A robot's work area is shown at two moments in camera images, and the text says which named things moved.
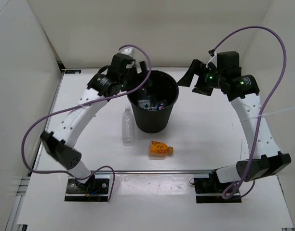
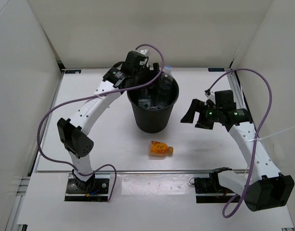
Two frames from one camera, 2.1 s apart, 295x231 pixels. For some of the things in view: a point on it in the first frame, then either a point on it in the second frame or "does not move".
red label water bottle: x=143 y=101 does not move
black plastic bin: x=153 y=103 does not move
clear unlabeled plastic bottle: x=128 y=127 -> x=166 y=87
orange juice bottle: x=160 y=149 does not move
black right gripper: x=199 y=69 -> x=195 y=106
